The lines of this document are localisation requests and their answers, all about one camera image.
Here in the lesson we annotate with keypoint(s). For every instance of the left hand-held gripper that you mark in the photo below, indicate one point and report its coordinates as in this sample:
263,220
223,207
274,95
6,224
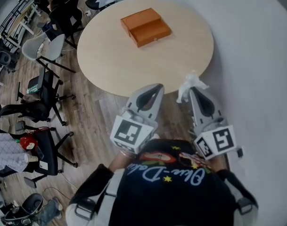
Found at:
131,135

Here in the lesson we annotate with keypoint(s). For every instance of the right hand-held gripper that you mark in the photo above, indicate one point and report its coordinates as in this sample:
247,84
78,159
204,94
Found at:
218,139

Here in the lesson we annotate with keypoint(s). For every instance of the white tissue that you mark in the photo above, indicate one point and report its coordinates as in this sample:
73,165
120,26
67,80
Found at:
189,85

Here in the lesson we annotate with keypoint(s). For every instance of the orange wooden drawer box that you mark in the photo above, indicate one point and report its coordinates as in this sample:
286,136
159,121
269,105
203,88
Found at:
150,34

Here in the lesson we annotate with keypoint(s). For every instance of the person's left forearm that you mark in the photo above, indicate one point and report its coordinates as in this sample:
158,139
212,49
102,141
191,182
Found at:
117,161

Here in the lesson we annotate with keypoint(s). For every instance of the person's right forearm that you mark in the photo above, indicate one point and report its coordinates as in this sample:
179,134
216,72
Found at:
217,163

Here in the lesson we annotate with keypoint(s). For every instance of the black power adapter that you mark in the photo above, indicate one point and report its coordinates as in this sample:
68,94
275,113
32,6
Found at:
240,152

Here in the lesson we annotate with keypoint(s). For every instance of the person's black printed shirt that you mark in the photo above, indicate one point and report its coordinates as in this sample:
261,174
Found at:
169,196

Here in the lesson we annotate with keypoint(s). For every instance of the grey shell chair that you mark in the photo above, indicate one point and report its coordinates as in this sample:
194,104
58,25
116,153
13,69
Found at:
54,47

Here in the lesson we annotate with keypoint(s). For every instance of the green packet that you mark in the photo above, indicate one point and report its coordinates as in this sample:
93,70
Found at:
32,88

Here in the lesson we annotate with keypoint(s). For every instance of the reclined black office chair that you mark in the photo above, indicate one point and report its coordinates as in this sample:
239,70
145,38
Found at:
27,109

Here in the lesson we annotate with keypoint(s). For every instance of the black phone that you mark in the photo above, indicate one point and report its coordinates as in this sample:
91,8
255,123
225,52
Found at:
39,153

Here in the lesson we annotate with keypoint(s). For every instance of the red plush toy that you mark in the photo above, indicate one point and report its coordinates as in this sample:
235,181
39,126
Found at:
27,143

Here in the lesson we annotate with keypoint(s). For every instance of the paper cup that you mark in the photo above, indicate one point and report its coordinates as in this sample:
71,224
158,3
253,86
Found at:
30,158

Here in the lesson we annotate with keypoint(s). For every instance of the white checked cloth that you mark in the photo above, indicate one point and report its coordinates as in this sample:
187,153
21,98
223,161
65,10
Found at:
6,152

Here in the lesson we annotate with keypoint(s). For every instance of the black round-backed office chair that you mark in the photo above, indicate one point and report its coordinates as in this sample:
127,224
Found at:
32,202

